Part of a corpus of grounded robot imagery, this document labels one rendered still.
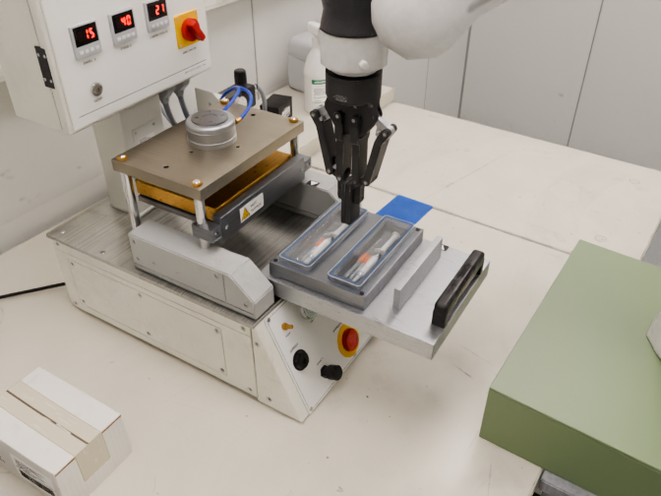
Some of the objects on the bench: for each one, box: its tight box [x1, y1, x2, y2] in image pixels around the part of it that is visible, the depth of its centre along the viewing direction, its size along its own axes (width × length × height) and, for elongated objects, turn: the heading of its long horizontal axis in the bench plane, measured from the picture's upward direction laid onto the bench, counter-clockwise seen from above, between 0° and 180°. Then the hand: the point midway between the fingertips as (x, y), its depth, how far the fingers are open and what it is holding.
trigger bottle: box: [304, 22, 327, 113], centre depth 181 cm, size 9×8×25 cm
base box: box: [51, 239, 309, 422], centre depth 121 cm, size 54×38×17 cm
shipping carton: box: [0, 367, 132, 496], centre depth 94 cm, size 19×13×9 cm
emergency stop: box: [341, 328, 359, 351], centre depth 111 cm, size 2×4×4 cm, turn 149°
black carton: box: [260, 93, 292, 117], centre depth 179 cm, size 6×9×7 cm
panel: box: [264, 299, 372, 414], centre depth 109 cm, size 2×30×19 cm, turn 149°
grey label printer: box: [287, 31, 314, 93], centre depth 196 cm, size 25×20×17 cm
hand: (350, 200), depth 95 cm, fingers closed
